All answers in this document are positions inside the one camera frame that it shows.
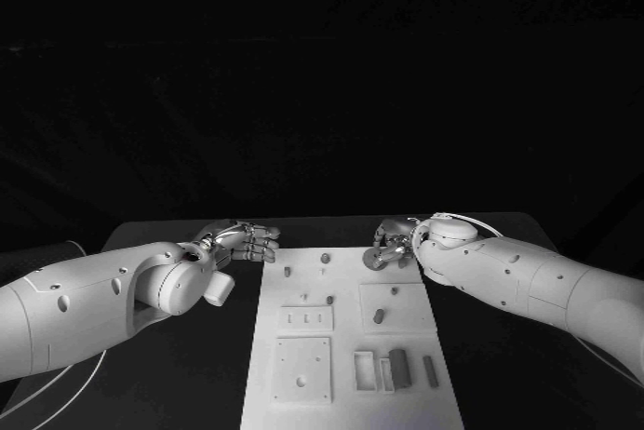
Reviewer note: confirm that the grey gear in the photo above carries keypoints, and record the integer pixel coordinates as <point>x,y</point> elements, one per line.
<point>371,260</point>

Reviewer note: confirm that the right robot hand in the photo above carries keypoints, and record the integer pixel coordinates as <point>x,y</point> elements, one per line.
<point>394,227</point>

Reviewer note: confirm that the thick long grey cylinder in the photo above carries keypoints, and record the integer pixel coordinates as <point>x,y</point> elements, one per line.
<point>399,368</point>

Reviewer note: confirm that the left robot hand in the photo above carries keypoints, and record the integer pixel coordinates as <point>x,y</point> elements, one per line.
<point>253,243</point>

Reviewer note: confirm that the thin long grey cylinder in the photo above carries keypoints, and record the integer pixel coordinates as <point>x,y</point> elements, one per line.
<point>429,371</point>

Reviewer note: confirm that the white task board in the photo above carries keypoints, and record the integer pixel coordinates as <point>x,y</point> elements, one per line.
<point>311,374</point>

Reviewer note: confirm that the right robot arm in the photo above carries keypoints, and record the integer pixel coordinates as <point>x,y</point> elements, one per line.
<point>543,280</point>

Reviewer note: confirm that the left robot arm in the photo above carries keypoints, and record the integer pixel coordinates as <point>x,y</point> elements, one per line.
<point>90,307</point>

